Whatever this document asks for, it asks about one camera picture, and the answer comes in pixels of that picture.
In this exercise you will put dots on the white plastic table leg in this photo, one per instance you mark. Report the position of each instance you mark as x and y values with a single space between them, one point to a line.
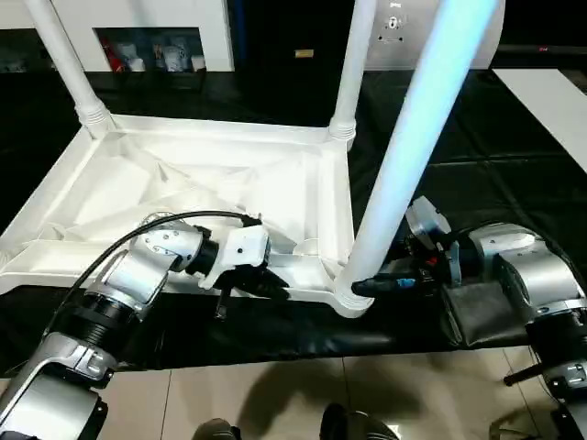
413 137
353 69
64 64

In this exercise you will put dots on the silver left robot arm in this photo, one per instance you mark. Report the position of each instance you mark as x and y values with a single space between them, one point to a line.
128 275

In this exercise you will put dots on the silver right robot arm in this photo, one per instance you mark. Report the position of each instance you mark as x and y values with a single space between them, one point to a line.
536 275

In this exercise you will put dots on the black stand leg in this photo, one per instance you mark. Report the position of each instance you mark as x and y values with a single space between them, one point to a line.
523 375

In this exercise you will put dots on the black work mat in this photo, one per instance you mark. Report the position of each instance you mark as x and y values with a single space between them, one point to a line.
481 137

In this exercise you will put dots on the small white cup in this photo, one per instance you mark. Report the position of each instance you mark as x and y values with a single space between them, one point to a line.
197 63
136 64

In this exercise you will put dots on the printed glass jar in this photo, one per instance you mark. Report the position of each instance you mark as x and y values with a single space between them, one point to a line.
176 57
158 57

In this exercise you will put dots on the grey cushion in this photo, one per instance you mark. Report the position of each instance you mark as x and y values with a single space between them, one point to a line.
399 36

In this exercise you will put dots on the black cabinet with gold label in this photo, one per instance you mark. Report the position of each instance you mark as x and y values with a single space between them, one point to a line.
293 41

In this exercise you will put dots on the black bar with red light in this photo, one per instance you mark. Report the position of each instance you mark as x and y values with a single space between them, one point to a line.
541 48

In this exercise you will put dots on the red bottle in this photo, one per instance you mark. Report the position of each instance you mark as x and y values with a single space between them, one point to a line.
111 57

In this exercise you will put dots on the white sideboard with glass doors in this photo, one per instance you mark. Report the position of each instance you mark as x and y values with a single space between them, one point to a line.
137 18

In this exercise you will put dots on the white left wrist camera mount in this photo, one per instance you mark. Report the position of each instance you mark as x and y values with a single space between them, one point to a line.
238 249

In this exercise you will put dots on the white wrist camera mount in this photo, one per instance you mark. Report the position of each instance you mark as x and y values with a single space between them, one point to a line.
238 249
428 222

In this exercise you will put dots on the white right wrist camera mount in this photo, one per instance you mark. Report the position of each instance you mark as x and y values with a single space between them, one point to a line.
428 222

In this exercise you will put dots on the chrome tube frame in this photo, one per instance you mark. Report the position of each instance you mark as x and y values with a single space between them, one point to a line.
509 428

